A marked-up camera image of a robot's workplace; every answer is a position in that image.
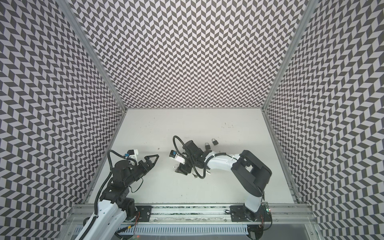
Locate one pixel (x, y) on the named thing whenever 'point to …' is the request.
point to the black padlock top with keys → (215, 142)
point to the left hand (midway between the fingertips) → (156, 160)
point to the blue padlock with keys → (173, 166)
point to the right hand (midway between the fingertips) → (179, 168)
